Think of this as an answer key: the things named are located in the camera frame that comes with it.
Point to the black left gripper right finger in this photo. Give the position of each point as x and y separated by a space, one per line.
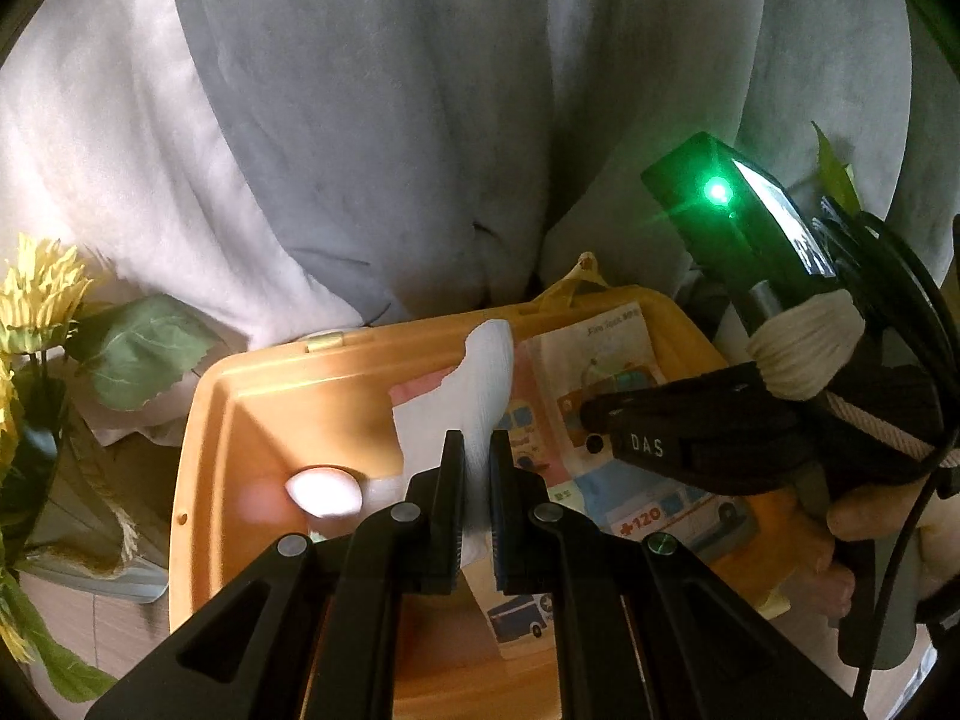
644 629

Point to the colourful vehicle cloth book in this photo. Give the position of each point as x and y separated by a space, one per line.
602 346

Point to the right hand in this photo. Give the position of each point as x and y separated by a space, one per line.
791 560

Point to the white cloth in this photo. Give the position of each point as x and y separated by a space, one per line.
472 399

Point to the grey ribbed metal vase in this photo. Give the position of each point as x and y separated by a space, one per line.
104 528

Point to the pink soft ball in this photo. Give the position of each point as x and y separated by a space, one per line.
325 492

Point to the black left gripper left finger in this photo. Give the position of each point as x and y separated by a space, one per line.
308 630

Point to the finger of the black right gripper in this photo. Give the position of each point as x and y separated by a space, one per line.
722 432

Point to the yellow artificial sunflowers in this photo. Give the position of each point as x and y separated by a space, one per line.
57 343

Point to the grey blanket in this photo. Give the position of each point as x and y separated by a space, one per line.
286 166

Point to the orange plastic storage basket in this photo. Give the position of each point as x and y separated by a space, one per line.
259 418

